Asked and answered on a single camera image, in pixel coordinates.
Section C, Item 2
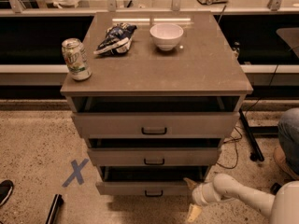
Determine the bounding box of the metal railing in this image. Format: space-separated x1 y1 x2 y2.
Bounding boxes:
0 0 299 17

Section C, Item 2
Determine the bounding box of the black stand leg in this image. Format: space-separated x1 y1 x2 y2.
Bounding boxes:
239 110 264 161

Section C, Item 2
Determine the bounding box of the grey drawer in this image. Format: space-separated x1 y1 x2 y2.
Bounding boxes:
72 112 239 139
87 147 220 166
96 166 209 197

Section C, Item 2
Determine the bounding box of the white bowl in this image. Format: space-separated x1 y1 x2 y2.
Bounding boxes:
149 23 184 51

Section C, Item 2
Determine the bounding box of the blue tape cross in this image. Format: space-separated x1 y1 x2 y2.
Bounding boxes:
63 159 89 188

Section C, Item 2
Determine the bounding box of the black floor cable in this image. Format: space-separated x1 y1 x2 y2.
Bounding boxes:
216 100 260 170

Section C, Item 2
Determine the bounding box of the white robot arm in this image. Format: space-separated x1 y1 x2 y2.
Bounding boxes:
183 174 299 224

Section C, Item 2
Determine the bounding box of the black caster leg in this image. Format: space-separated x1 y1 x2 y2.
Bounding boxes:
270 183 281 195

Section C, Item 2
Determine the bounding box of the black shoe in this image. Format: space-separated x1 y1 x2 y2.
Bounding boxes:
0 179 14 206

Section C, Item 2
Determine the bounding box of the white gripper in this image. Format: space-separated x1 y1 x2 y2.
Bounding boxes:
183 177 215 223

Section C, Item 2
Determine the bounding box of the blue chip bag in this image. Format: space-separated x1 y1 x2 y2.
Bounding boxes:
94 22 137 56

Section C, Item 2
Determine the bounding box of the blue jeans leg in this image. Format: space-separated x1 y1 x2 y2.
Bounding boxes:
278 108 299 178

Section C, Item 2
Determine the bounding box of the green white soda can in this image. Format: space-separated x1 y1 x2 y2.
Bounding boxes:
62 38 92 81

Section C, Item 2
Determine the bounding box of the grey drawer cabinet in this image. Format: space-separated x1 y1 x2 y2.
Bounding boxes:
60 11 254 185

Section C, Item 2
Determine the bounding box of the black bar on floor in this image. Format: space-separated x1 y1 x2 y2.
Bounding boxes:
45 194 64 224

